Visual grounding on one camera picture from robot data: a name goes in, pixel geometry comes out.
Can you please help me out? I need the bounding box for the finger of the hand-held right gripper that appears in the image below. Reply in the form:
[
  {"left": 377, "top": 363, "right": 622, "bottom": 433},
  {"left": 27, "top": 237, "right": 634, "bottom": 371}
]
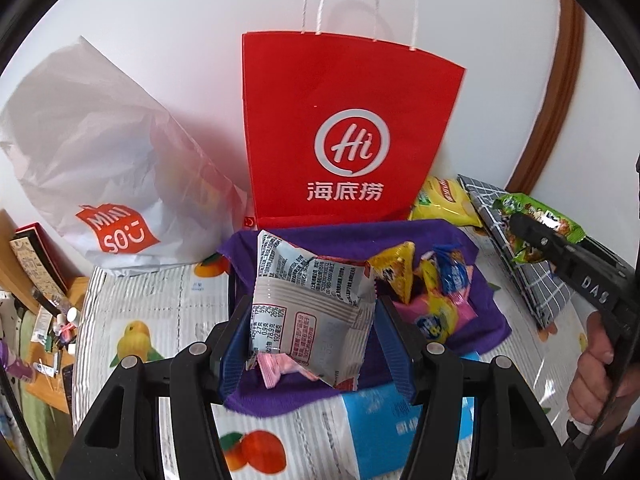
[{"left": 507, "top": 210, "right": 568, "bottom": 261}]

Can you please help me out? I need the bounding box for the yellow chips bag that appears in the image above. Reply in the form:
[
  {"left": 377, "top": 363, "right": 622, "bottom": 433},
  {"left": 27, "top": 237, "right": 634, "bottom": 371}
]
[{"left": 410, "top": 176, "right": 483, "bottom": 228}]

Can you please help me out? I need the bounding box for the person's right hand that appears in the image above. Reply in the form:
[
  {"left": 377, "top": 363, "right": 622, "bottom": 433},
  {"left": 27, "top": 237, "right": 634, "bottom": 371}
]
[{"left": 567, "top": 310, "right": 621, "bottom": 423}]

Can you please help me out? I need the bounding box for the wooden nightstand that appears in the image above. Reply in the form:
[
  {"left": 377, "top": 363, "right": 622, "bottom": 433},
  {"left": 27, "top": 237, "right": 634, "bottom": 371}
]
[{"left": 20, "top": 275, "right": 91, "bottom": 416}]

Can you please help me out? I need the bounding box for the purple bottle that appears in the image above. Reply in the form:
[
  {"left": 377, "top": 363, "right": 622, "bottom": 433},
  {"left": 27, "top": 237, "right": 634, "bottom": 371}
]
[{"left": 0, "top": 342, "right": 36, "bottom": 381}]

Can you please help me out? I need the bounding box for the pink and yellow snack packet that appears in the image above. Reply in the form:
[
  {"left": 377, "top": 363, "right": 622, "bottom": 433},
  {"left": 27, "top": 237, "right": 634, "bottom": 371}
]
[{"left": 392, "top": 260, "right": 478, "bottom": 345}]

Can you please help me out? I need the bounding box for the green snack packet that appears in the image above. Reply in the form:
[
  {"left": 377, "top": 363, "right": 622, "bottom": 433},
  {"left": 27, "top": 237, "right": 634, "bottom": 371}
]
[{"left": 492, "top": 192, "right": 586, "bottom": 266}]

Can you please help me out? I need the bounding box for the white snack packet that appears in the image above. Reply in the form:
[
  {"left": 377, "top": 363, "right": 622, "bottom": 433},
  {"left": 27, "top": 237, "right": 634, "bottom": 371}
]
[{"left": 247, "top": 230, "right": 377, "bottom": 391}]

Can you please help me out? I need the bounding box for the blue tissue pack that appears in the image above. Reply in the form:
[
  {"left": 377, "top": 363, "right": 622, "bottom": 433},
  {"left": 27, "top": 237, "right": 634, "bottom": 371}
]
[{"left": 340, "top": 382, "right": 476, "bottom": 480}]

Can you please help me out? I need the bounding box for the fruit print tablecloth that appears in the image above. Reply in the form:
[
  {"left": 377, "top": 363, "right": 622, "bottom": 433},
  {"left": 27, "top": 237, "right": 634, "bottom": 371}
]
[{"left": 70, "top": 220, "right": 601, "bottom": 480}]

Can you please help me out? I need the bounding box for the patterned flat box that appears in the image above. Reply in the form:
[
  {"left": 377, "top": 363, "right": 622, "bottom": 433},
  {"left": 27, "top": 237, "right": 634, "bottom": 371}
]
[{"left": 9, "top": 222, "right": 76, "bottom": 301}]

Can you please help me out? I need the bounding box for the group of small cosmetic items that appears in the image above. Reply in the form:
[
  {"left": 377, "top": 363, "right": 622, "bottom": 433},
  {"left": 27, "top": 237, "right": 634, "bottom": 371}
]
[{"left": 30, "top": 287, "right": 83, "bottom": 361}]

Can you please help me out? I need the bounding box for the green bed sheet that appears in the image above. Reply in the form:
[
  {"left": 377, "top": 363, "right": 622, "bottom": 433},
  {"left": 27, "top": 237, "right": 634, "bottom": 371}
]
[{"left": 0, "top": 380, "right": 76, "bottom": 480}]

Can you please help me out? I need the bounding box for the red paper bag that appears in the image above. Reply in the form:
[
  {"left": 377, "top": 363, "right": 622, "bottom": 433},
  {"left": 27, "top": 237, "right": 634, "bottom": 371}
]
[{"left": 241, "top": 0, "right": 467, "bottom": 231}]

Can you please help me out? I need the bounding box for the grey checked folded cloth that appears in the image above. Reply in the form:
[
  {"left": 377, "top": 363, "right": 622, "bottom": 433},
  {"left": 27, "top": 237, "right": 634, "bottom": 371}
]
[{"left": 457, "top": 174, "right": 573, "bottom": 331}]

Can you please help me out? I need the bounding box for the blue snack packet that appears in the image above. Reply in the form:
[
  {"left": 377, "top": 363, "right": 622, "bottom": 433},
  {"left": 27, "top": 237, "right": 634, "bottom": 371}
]
[{"left": 432, "top": 242, "right": 471, "bottom": 296}]

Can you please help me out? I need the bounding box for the brown wooden door frame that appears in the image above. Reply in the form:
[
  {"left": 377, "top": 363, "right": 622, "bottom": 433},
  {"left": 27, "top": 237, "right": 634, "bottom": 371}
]
[{"left": 507, "top": 0, "right": 586, "bottom": 196}]

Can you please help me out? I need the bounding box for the white plastic bag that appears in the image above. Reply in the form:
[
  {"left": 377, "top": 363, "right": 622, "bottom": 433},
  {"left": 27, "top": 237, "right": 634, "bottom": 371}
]
[{"left": 0, "top": 36, "right": 251, "bottom": 277}]

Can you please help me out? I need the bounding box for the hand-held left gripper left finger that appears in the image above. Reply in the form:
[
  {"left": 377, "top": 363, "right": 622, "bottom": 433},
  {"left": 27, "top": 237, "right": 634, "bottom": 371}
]
[{"left": 57, "top": 296, "right": 256, "bottom": 480}]

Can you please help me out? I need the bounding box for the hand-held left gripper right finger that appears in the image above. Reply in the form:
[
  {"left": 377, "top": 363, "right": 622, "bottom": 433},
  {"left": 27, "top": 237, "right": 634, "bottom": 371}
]
[{"left": 376, "top": 296, "right": 571, "bottom": 480}]

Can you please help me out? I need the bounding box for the purple fabric tray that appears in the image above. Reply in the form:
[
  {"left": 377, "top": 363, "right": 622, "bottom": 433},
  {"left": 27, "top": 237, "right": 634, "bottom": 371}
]
[{"left": 217, "top": 219, "right": 512, "bottom": 418}]

